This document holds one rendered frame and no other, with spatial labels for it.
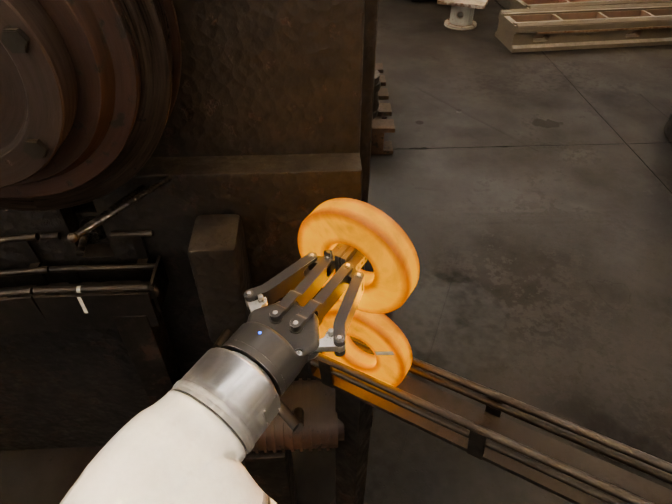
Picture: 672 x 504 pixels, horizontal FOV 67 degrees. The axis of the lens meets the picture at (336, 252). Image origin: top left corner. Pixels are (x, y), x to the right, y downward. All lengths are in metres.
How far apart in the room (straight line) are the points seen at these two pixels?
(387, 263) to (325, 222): 0.09
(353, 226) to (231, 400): 0.23
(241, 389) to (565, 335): 1.51
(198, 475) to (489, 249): 1.77
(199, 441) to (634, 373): 1.57
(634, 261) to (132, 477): 2.04
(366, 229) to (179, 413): 0.26
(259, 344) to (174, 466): 0.13
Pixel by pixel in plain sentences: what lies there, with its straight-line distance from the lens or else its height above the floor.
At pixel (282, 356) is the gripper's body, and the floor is 0.94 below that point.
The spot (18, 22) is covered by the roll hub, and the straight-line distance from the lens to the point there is 0.61.
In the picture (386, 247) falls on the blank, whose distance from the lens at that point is 0.56.
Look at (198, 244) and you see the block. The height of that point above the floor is 0.80.
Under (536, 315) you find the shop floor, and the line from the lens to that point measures 1.89.
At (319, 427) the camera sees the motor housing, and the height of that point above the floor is 0.51.
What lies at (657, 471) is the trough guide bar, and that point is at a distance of 0.79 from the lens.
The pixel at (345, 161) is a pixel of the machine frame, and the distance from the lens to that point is 0.86.
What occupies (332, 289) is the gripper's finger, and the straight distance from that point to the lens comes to 0.55.
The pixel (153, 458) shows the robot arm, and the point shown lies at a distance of 0.43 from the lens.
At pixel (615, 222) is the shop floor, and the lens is 2.42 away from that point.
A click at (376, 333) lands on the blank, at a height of 0.77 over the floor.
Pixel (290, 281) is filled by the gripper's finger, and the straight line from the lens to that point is 0.57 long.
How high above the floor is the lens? 1.33
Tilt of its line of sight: 42 degrees down
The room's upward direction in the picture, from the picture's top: straight up
